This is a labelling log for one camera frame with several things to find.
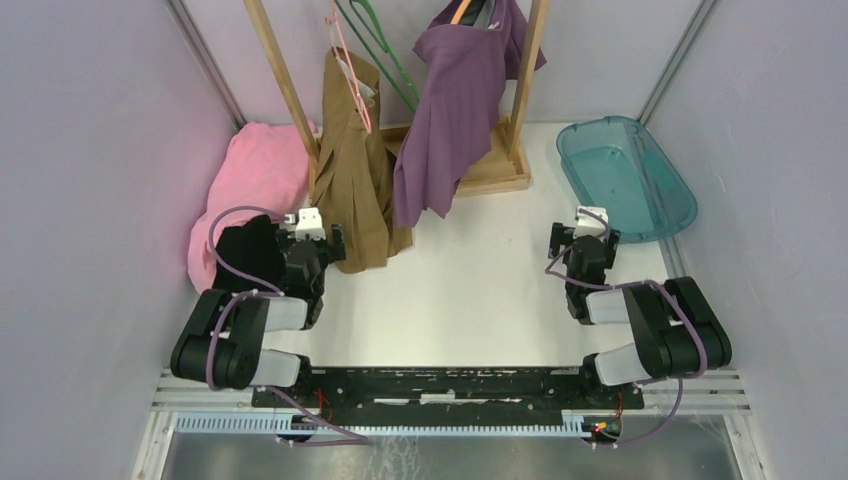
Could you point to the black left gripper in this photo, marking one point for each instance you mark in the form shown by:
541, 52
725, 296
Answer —
337, 251

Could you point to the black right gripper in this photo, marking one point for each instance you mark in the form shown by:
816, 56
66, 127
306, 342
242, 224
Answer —
556, 239

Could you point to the tan brown pleated skirt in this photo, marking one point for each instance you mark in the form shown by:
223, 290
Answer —
355, 173

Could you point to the pink thin hanger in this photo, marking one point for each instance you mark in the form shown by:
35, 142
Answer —
361, 93

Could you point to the purple garment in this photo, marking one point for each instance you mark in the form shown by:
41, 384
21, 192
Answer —
468, 67

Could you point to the orange wavy hanger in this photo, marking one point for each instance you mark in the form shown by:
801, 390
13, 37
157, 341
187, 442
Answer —
460, 11

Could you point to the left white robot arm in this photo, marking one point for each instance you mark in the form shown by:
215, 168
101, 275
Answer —
221, 344

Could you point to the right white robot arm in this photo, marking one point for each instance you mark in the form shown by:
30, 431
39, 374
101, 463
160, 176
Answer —
675, 332

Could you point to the green hanger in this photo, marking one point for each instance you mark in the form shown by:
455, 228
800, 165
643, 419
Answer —
363, 21

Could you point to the black garment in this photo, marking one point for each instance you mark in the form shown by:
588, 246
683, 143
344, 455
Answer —
250, 248

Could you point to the teal plastic bin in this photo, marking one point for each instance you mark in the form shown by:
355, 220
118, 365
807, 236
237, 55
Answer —
616, 164

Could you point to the pink garment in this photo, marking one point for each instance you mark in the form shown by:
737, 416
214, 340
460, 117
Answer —
265, 166

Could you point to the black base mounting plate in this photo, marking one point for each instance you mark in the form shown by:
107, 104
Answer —
456, 397

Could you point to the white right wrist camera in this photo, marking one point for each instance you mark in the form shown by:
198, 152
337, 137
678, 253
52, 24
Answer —
591, 221

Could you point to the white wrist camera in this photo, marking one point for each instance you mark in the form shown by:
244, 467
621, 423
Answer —
591, 221
304, 225

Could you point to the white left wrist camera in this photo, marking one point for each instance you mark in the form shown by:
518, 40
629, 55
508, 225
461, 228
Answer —
304, 225

